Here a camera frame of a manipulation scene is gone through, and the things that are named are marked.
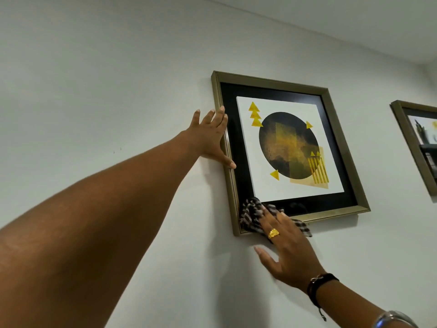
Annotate person's right hand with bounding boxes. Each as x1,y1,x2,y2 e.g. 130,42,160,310
254,205,326,292

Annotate person's left hand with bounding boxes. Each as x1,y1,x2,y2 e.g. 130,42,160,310
184,106,237,170

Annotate black white checkered cloth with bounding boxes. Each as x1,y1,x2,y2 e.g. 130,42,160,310
239,197,313,238

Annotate framed black circle art picture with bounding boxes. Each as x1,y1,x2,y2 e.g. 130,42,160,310
211,70,371,237

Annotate person's right forearm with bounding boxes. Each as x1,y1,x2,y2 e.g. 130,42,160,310
313,279,437,328

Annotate person's left forearm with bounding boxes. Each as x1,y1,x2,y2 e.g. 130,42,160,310
0,129,203,328

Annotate silver bangle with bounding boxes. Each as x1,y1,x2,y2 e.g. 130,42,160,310
371,310,419,328

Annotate black cord bracelet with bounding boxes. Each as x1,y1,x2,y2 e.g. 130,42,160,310
306,273,340,322

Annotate gold framed wall picture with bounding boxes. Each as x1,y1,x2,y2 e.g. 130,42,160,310
390,100,437,197

